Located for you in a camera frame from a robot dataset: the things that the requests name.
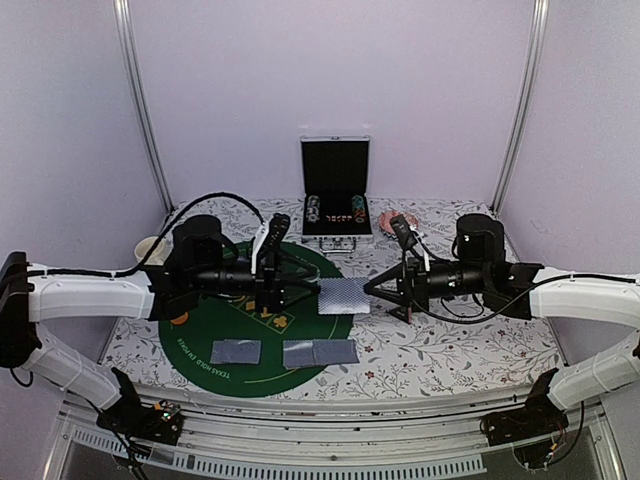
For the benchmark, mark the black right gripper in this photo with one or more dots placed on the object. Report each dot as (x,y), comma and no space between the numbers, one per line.
(407,296)

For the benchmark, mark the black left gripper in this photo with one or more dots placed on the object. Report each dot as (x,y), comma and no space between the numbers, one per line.
(269,267)

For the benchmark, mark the orange big blind button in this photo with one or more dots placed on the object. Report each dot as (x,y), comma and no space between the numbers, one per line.
(181,319)

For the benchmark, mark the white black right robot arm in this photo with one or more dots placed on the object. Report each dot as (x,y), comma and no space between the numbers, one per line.
(530,291)

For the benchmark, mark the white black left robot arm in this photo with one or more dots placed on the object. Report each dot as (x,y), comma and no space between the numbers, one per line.
(32,294)

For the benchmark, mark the red blue patterned bowl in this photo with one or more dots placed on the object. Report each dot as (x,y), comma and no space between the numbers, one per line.
(384,222)

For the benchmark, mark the red dice row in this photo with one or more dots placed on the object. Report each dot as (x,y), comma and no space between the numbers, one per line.
(338,218)

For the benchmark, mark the left poker chip row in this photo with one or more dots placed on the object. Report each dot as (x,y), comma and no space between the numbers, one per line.
(313,209)

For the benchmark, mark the poker chip row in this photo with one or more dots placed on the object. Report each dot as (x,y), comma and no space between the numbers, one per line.
(358,209)
(313,209)

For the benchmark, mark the floral white tablecloth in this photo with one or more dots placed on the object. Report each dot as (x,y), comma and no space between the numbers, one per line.
(440,353)

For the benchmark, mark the aluminium poker chip case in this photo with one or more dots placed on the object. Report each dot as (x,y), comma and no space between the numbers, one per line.
(335,168)

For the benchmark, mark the right poker chip row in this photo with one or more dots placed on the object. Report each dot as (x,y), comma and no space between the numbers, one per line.
(358,209)

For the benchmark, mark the green round poker mat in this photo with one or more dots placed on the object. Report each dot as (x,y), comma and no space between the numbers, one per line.
(189,346)

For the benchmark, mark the cream ceramic mug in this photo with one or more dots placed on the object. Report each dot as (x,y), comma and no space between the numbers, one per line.
(159,254)

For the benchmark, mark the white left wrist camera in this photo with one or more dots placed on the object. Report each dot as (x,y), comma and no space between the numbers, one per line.
(268,238)

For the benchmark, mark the front aluminium rail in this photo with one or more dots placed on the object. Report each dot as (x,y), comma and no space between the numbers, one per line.
(408,438)

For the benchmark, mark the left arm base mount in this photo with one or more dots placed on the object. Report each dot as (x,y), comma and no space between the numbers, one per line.
(160,423)

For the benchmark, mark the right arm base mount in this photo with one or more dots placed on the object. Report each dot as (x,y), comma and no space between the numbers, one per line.
(538,416)

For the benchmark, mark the right aluminium frame post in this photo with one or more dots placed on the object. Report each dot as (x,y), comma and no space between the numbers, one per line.
(532,62)

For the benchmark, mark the aluminium frame post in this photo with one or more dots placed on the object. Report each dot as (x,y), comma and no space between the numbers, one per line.
(126,36)
(532,62)

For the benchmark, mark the left aluminium frame post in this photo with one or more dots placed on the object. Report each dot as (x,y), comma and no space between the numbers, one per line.
(126,36)

